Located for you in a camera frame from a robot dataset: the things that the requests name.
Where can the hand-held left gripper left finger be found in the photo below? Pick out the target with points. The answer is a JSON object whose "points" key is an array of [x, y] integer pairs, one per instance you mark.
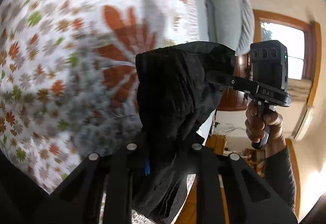
{"points": [[146, 168]]}

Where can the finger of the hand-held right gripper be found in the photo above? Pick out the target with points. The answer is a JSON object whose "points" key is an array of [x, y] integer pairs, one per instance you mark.
{"points": [[224, 80]]}

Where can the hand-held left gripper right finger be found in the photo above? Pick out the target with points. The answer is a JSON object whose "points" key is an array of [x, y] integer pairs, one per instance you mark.
{"points": [[203, 162]]}

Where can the black pants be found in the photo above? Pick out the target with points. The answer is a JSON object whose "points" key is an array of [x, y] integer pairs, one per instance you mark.
{"points": [[173, 91]]}

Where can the person's right forearm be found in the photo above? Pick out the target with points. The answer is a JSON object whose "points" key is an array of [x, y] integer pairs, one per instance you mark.
{"points": [[282, 175]]}

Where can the person's right hand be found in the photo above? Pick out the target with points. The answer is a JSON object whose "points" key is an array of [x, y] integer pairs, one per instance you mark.
{"points": [[273, 122]]}

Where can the wooden headboard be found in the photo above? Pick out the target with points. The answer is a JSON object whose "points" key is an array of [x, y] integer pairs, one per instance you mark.
{"points": [[233, 94]]}

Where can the wooden nightstand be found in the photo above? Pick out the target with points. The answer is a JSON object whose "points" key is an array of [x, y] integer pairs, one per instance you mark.
{"points": [[216, 143]]}

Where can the wooden framed window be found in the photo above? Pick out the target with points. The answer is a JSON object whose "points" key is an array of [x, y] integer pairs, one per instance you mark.
{"points": [[282, 35]]}

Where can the light blue pillow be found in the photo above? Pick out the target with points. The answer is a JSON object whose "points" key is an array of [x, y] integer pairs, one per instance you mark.
{"points": [[224, 17]]}

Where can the light blue bed sheet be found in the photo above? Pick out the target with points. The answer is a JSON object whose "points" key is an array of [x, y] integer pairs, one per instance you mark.
{"points": [[200, 9]]}

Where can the floral quilt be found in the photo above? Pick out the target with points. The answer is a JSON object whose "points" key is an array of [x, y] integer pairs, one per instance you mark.
{"points": [[63, 48]]}

